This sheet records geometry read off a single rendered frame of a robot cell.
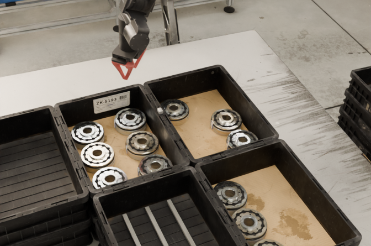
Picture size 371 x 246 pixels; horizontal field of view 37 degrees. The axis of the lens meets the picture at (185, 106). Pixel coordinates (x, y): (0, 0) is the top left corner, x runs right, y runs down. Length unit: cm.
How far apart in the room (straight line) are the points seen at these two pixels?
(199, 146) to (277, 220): 36
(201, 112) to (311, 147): 43
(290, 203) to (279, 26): 244
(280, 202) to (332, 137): 51
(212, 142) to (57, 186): 51
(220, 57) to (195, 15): 163
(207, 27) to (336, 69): 92
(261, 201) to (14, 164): 75
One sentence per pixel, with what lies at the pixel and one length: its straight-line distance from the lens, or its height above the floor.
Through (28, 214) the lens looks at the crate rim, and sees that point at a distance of 150.
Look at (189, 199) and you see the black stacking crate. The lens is 163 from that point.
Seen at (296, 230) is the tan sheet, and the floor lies 83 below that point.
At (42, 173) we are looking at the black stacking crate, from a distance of 172.
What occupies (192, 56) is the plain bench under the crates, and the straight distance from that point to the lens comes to 238.
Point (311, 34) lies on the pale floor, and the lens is 396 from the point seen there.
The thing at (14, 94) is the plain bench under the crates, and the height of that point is 70.
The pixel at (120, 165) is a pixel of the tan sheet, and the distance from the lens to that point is 172.
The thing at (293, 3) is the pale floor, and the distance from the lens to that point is 429.
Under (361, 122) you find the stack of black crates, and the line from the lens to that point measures 266.
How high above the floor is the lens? 208
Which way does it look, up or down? 41 degrees down
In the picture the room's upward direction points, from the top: 4 degrees clockwise
